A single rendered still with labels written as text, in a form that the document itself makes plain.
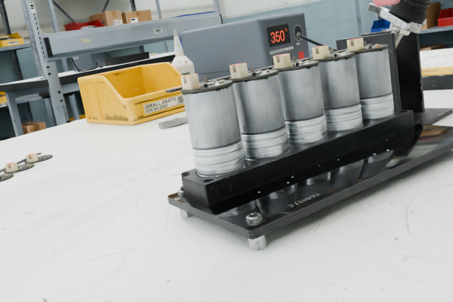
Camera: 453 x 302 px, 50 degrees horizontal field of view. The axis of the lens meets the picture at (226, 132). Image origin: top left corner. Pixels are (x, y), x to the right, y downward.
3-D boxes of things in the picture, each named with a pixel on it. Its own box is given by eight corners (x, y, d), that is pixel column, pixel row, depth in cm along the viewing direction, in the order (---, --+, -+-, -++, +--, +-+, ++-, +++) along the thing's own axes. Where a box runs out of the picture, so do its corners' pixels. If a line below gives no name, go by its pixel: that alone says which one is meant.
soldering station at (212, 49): (314, 75, 74) (305, 10, 72) (269, 89, 66) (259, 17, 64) (236, 81, 84) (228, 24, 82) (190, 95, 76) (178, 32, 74)
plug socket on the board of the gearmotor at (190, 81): (205, 86, 23) (202, 72, 23) (189, 90, 22) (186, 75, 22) (196, 86, 23) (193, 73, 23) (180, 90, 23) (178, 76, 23)
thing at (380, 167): (379, 136, 33) (377, 120, 33) (484, 147, 27) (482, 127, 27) (170, 216, 25) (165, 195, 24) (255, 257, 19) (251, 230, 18)
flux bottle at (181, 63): (172, 102, 70) (158, 32, 68) (193, 97, 72) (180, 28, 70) (182, 103, 67) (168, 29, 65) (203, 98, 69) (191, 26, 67)
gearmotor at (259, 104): (301, 166, 25) (287, 67, 24) (264, 180, 24) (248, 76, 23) (272, 160, 27) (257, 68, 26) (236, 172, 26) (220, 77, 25)
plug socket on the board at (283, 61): (295, 65, 26) (293, 52, 25) (282, 68, 25) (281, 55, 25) (285, 66, 26) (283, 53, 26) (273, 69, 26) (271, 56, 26)
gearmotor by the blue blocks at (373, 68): (404, 126, 30) (396, 41, 29) (377, 137, 28) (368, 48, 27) (372, 124, 32) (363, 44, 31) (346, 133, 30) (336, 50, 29)
